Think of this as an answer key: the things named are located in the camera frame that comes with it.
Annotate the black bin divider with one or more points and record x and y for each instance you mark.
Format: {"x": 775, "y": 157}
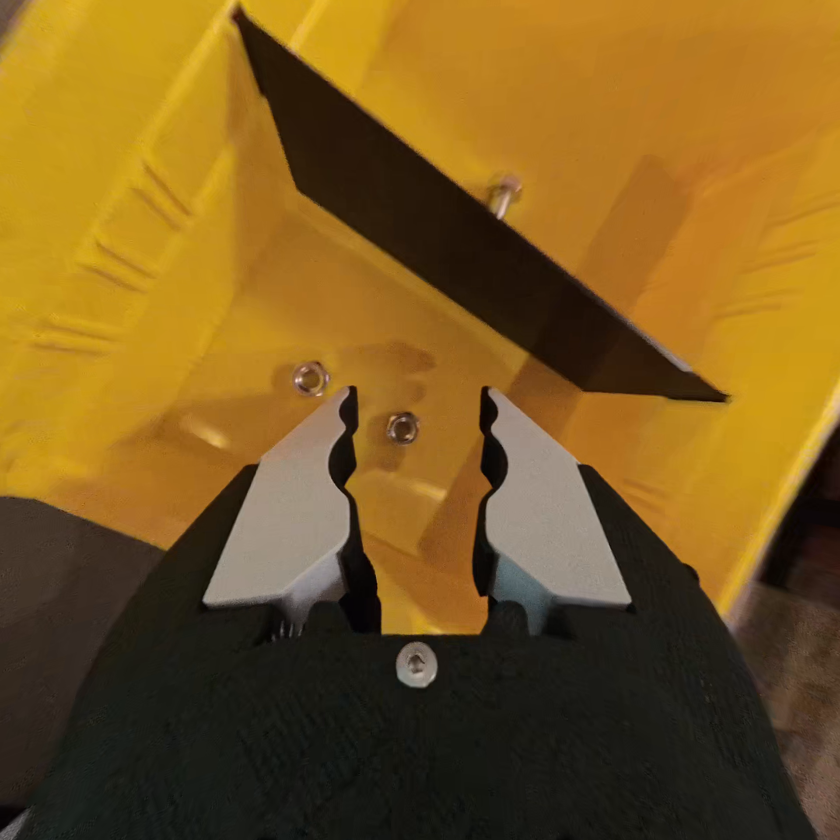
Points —
{"x": 407, "y": 203}

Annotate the yellow plastic bin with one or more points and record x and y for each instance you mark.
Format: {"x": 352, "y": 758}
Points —
{"x": 131, "y": 197}

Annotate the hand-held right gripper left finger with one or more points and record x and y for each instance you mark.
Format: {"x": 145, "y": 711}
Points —
{"x": 289, "y": 518}

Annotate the silver hex nut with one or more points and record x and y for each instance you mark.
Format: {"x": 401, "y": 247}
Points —
{"x": 402, "y": 428}
{"x": 310, "y": 379}

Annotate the silver bolt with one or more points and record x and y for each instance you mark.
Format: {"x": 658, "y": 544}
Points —
{"x": 504, "y": 195}

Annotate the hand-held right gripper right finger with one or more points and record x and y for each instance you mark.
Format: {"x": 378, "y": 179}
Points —
{"x": 544, "y": 518}

